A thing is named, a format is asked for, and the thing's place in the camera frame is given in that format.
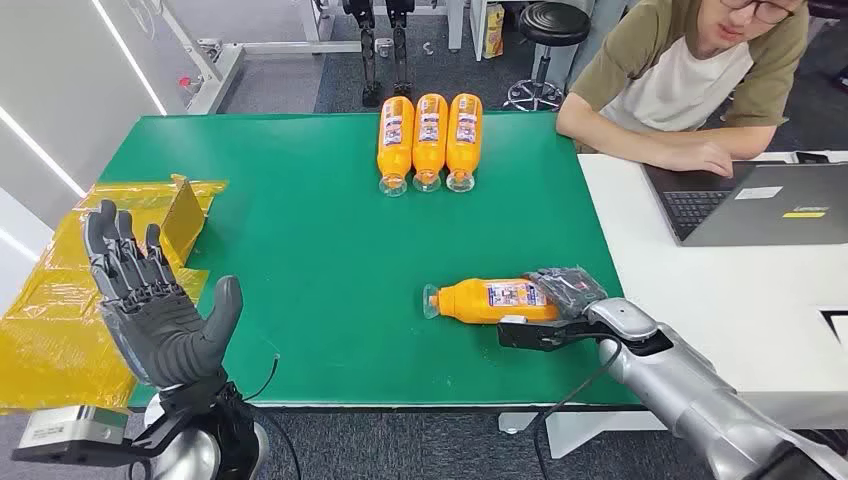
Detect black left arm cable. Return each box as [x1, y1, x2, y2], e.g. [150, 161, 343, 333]
[241, 354, 303, 480]

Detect grey laptop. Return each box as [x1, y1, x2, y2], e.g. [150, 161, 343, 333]
[641, 160, 848, 248]

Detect black round stool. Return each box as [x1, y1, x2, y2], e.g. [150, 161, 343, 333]
[503, 1, 592, 113]

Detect person's right hand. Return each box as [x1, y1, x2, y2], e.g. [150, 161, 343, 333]
[661, 140, 735, 178]

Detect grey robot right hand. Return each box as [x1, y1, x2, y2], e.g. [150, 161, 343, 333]
[526, 266, 609, 320]

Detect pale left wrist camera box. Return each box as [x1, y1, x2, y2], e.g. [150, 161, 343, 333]
[11, 405, 134, 465]

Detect person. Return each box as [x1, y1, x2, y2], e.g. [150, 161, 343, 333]
[555, 0, 811, 179]

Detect white desk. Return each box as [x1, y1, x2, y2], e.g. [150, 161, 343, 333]
[500, 150, 848, 460]

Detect yellow snack packet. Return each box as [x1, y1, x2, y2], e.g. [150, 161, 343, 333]
[482, 3, 506, 61]

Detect green table mat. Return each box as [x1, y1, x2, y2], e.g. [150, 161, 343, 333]
[97, 111, 641, 409]

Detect white table leg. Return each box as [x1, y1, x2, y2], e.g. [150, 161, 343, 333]
[447, 0, 488, 62]

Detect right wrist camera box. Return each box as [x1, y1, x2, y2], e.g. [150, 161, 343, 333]
[496, 315, 601, 353]

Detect orange juice bottle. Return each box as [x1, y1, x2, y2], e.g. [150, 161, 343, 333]
[445, 93, 484, 193]
[411, 93, 450, 193]
[376, 95, 416, 198]
[422, 278, 562, 326]

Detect black robot leg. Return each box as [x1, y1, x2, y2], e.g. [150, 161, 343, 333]
[342, 0, 384, 109]
[385, 0, 416, 96]

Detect yellow taped flat cardboard box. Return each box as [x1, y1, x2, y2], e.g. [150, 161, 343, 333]
[0, 174, 229, 413]

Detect white metal stand frame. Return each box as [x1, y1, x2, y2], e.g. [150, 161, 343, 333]
[158, 0, 399, 115]

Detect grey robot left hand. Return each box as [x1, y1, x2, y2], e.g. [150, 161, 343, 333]
[82, 198, 244, 392]

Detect black glasses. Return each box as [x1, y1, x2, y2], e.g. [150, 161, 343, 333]
[720, 0, 796, 26]

